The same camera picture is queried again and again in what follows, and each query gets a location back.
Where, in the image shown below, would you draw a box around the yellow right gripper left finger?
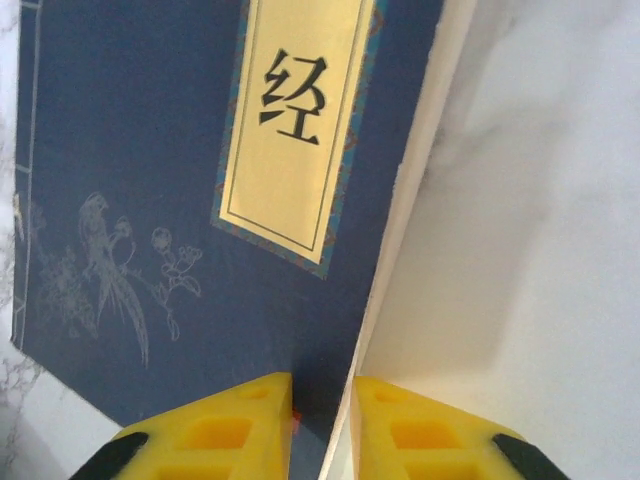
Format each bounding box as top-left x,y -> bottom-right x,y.
74,372 -> 296,480

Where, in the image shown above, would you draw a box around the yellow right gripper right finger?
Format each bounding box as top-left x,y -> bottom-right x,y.
349,375 -> 571,480

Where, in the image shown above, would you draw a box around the navy book gold label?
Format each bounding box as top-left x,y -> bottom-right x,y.
9,0 -> 476,480

